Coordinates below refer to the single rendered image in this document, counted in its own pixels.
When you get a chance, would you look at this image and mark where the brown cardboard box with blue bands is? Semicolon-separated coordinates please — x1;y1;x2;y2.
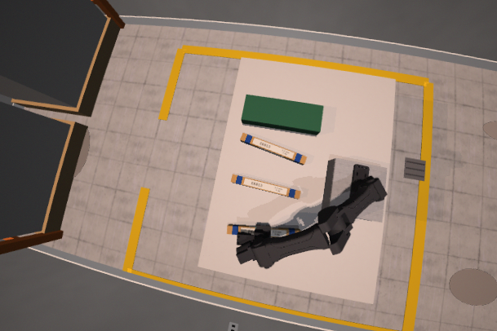
231;174;301;199

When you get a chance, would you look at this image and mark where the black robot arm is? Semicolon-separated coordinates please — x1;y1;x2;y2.
236;164;387;269

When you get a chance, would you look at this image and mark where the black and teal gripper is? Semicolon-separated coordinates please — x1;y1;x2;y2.
255;224;271;238

